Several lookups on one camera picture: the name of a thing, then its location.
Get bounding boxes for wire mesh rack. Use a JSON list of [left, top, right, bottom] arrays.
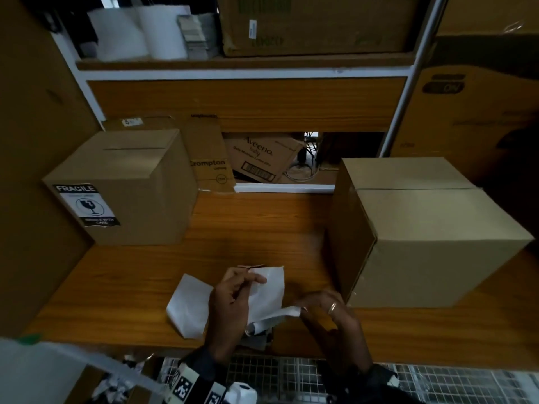
[[159, 355, 539, 404]]

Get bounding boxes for wrist tracker band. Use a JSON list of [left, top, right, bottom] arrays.
[[164, 348, 229, 404], [358, 362, 423, 404]]

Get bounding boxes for flattened printed cardboard carton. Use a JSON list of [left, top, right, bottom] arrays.
[[101, 114, 236, 193]]

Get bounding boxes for wooden shelf unit white frame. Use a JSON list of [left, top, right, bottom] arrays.
[[48, 0, 448, 194]]

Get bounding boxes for tangle of cables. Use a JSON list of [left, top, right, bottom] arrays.
[[284, 131, 328, 183]]

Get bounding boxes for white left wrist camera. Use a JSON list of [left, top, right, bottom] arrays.
[[226, 382, 258, 404]]

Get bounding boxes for large cardboard box dark band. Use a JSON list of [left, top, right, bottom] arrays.
[[389, 35, 539, 186]]

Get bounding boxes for large stapled cardboard box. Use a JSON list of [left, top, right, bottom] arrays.
[[328, 157, 535, 309]]

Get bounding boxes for barcode printed cardboard box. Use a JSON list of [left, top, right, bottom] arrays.
[[223, 134, 305, 185]]

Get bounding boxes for person's right hand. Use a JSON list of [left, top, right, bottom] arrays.
[[294, 289, 373, 373]]

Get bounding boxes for left wrist tracker band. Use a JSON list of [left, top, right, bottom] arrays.
[[164, 348, 229, 404]]

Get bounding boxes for person's left hand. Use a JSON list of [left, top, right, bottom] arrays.
[[205, 266, 268, 360]]

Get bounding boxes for crumpled paper scraps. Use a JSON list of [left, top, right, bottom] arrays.
[[90, 353, 147, 403]]

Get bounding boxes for fragile sticker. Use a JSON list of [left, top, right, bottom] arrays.
[[237, 264, 302, 337], [52, 183, 122, 228]]

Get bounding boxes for plastic wrapped cardboard box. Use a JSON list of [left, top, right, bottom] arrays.
[[436, 0, 539, 38]]

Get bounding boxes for white frame bar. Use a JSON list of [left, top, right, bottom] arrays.
[[0, 335, 168, 397]]

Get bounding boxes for stack of grey cards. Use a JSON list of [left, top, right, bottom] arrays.
[[176, 13, 220, 61]]

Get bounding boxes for white backing paper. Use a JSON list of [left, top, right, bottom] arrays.
[[165, 273, 214, 341]]

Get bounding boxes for right wrist tracker band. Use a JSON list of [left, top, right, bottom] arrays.
[[358, 362, 423, 404]]

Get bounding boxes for small taped cardboard box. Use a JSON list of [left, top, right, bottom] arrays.
[[42, 129, 199, 247]]

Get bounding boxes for large cardboard box white sticker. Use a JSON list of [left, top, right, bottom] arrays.
[[217, 0, 422, 58]]

